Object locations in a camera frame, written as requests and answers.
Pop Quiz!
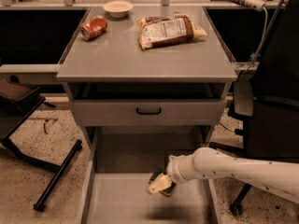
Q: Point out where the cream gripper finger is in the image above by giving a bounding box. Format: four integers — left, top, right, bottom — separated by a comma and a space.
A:
148, 173, 172, 194

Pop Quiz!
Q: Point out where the green and yellow sponge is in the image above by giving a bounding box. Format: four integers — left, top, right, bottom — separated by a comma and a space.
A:
153, 171, 176, 197

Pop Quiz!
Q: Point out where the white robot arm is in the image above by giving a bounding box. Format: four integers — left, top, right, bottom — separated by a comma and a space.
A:
148, 147, 299, 203

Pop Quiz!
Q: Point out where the open grey middle drawer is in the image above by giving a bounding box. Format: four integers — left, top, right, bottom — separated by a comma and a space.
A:
76, 128, 223, 224

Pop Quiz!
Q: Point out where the closed grey top drawer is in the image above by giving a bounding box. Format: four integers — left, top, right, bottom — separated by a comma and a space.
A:
69, 100, 226, 127

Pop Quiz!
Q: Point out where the grey drawer cabinet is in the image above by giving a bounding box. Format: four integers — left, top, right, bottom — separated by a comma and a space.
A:
55, 5, 238, 224

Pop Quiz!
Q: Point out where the black office chair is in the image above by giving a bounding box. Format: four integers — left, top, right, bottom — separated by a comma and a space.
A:
206, 0, 299, 217

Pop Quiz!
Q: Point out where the brown chip bag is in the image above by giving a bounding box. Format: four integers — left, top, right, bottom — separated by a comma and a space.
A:
136, 12, 206, 49

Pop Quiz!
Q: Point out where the red soda can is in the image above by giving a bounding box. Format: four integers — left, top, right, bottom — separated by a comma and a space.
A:
80, 16, 107, 40

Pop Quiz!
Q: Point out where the white bowl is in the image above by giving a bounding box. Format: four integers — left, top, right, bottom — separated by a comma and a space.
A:
103, 0, 133, 19

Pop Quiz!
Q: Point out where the black drawer handle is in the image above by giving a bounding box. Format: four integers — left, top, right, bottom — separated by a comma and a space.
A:
135, 107, 162, 116

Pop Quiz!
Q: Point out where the black side table frame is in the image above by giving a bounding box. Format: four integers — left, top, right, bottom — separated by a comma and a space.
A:
0, 75, 83, 213

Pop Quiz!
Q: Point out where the white cable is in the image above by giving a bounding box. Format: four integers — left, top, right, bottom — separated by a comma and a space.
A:
239, 7, 269, 79

